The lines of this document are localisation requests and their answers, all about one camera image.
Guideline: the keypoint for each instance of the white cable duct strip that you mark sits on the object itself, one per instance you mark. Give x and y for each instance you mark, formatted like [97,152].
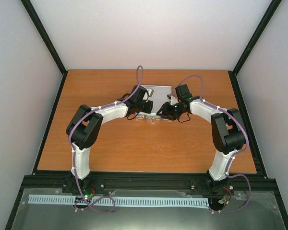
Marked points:
[120,201]

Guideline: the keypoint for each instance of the black aluminium frame rail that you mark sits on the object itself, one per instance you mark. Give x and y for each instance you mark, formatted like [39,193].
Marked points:
[191,183]

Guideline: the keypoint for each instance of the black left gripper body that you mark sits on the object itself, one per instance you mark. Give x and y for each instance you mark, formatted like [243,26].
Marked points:
[143,110]

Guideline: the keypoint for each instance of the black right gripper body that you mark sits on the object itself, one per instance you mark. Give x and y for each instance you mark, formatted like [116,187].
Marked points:
[174,112]

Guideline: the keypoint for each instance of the aluminium poker case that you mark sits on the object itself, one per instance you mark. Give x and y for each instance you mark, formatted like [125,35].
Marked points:
[159,95]

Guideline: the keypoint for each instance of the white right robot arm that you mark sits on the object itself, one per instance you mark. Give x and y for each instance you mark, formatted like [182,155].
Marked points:
[228,131]

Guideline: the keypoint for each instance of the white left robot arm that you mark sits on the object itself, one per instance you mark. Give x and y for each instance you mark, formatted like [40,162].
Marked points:
[85,125]

